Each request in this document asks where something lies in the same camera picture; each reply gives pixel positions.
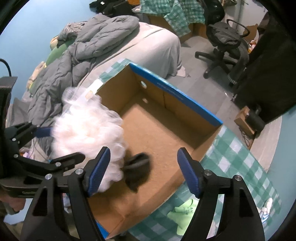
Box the white mesh bath pouf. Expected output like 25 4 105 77
51 87 127 192

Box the light green cloth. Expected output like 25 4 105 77
167 198 199 236

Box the blue striped white plastic bag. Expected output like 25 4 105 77
257 198 273 227

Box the left hand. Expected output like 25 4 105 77
0 188 26 212

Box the grey quilted duvet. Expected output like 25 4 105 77
5 14 141 151

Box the green checkered tablecloth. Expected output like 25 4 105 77
98 60 281 240

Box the small brown cardboard box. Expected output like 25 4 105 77
234 106 265 138

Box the green plush toy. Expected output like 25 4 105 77
26 36 74 90

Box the black cabinet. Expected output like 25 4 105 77
234 13 295 123

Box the black office chair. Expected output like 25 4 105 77
195 1 250 87

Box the bed with grey sheet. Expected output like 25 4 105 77
6 22 187 160

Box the black clothes pile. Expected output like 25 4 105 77
89 0 134 18

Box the green checkered cloth on box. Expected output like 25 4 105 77
140 0 205 37

